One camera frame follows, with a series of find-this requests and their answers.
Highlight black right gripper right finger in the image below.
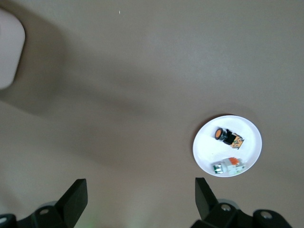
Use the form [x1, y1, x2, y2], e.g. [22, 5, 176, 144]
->
[190, 177, 293, 228]

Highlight pink round plate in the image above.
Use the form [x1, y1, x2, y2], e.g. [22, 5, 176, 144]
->
[192, 115, 263, 178]

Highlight white storage box lid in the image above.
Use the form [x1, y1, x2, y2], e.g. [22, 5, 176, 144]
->
[0, 8, 26, 90]

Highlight orange push button switch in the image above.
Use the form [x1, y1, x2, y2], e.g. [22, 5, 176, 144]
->
[213, 127, 245, 151]

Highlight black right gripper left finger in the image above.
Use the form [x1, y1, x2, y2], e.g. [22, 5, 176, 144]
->
[0, 178, 88, 228]

